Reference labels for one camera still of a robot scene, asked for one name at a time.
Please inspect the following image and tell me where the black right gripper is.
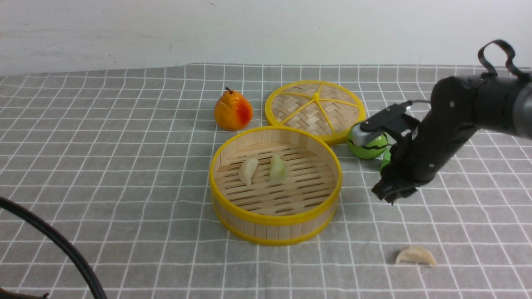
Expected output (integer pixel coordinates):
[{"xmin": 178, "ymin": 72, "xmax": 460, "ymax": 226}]
[{"xmin": 371, "ymin": 125, "xmax": 441, "ymax": 205}]

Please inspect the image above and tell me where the beige dumpling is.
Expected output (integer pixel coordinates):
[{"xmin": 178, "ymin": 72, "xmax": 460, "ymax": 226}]
[{"xmin": 395, "ymin": 245, "xmax": 437, "ymax": 267}]

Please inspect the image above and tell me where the pale green dumpling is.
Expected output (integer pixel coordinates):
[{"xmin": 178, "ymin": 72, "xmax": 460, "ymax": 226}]
[{"xmin": 268, "ymin": 154, "xmax": 289, "ymax": 184}]

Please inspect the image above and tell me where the white dumpling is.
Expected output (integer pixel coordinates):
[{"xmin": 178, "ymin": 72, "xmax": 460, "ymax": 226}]
[{"xmin": 238, "ymin": 158, "xmax": 259, "ymax": 186}]

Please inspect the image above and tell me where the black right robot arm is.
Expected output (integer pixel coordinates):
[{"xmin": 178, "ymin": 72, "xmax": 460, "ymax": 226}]
[{"xmin": 362, "ymin": 76, "xmax": 532, "ymax": 204}]

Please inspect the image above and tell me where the woven bamboo steamer lid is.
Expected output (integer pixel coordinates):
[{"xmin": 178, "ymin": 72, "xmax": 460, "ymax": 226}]
[{"xmin": 264, "ymin": 80, "xmax": 367, "ymax": 146}]

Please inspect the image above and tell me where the bamboo steamer tray yellow rim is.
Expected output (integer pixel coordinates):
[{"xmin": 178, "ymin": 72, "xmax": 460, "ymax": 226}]
[{"xmin": 209, "ymin": 126, "xmax": 343, "ymax": 246}]

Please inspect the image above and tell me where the green toy cube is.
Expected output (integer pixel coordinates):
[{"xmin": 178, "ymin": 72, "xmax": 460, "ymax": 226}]
[{"xmin": 379, "ymin": 147, "xmax": 391, "ymax": 172}]

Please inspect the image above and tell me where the green toy watermelon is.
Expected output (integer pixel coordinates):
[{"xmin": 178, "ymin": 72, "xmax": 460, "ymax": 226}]
[{"xmin": 347, "ymin": 124, "xmax": 389, "ymax": 159}]

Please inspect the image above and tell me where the orange red toy pear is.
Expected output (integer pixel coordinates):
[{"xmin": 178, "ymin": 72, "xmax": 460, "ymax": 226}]
[{"xmin": 214, "ymin": 87, "xmax": 254, "ymax": 131}]

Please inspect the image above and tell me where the grey white-grid tablecloth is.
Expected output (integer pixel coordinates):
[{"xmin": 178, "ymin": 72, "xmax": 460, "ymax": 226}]
[{"xmin": 0, "ymin": 64, "xmax": 532, "ymax": 299}]

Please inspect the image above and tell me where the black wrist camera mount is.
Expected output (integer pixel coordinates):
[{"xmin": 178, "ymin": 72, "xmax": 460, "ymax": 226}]
[{"xmin": 353, "ymin": 100, "xmax": 420, "ymax": 146}]

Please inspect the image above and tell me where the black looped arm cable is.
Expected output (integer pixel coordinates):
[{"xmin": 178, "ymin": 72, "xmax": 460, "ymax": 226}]
[{"xmin": 477, "ymin": 39, "xmax": 532, "ymax": 81}]

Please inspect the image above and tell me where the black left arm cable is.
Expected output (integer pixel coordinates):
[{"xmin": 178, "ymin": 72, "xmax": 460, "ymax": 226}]
[{"xmin": 0, "ymin": 196, "xmax": 108, "ymax": 299}]

